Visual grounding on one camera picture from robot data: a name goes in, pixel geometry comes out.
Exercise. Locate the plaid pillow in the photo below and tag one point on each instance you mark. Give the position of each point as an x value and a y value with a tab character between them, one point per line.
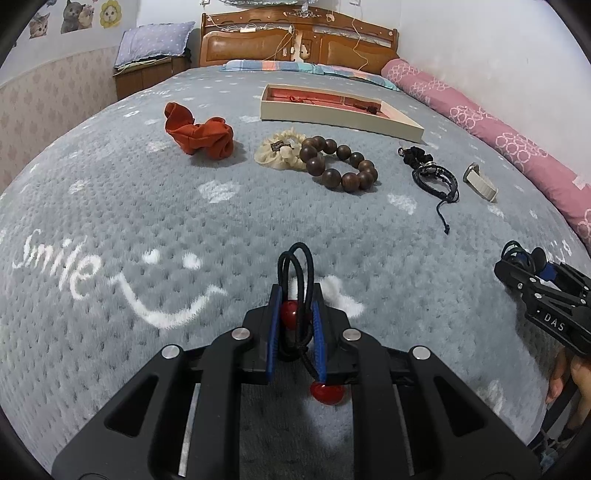
295	67

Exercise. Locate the frilled wall hanging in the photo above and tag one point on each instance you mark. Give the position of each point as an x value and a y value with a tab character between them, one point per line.
268	3

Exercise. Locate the cream box red lining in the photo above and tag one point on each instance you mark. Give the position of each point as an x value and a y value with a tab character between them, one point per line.
323	117

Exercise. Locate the two cats wall sticker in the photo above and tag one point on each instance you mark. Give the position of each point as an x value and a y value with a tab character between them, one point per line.
76	16

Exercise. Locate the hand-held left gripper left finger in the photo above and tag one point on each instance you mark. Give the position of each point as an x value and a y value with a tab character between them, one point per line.
275	323

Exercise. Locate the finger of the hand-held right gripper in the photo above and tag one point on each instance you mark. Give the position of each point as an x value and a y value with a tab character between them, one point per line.
512	277
549	272

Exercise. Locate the cream scrunchie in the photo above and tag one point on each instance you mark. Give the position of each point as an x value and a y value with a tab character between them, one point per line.
277	154

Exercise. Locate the white power strip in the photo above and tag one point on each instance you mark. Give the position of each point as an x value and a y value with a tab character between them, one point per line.
243	29

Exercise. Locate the purple dotted pillow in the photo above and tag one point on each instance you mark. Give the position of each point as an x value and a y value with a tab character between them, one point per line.
152	41

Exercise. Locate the single cat wall sticker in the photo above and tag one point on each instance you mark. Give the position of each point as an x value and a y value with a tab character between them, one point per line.
39	25

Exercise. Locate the person's right hand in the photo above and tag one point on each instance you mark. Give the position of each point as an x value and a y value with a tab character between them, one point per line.
577	397

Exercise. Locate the black scrunchie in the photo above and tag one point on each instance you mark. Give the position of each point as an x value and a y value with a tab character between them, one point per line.
418	154

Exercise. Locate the wooden bed headboard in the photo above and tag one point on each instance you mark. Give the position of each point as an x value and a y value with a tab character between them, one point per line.
240	48

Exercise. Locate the pink floral bolster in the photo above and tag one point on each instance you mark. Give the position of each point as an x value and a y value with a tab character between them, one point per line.
508	138

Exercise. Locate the grey patterned blanket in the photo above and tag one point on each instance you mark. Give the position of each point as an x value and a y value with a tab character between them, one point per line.
138	207

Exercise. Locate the wooden nightstand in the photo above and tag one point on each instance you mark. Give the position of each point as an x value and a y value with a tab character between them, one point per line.
138	78

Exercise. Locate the orange scrunchie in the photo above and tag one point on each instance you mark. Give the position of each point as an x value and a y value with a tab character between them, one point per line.
198	136

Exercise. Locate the yellow flower cat sticker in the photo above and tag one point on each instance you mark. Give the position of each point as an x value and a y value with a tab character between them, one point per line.
110	13

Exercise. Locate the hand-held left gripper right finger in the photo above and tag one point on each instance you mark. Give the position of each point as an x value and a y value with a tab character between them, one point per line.
318	334

